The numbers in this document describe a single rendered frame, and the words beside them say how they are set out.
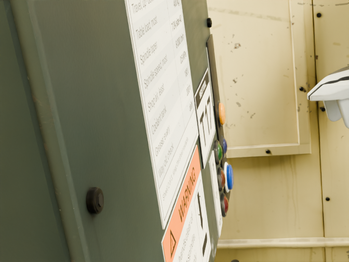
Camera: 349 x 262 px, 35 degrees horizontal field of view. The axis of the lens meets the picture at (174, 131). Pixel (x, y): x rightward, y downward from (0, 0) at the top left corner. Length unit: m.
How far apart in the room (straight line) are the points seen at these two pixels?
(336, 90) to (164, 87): 0.34
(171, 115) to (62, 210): 0.18
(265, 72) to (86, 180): 1.13
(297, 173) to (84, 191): 1.23
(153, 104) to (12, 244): 0.14
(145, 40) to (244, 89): 1.03
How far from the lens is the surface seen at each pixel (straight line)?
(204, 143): 0.51
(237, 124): 1.38
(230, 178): 0.64
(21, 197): 0.21
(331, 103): 0.71
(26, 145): 0.20
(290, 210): 1.49
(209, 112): 0.55
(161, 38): 0.37
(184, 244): 0.40
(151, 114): 0.33
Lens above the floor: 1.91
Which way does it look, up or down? 20 degrees down
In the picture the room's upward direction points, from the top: 8 degrees counter-clockwise
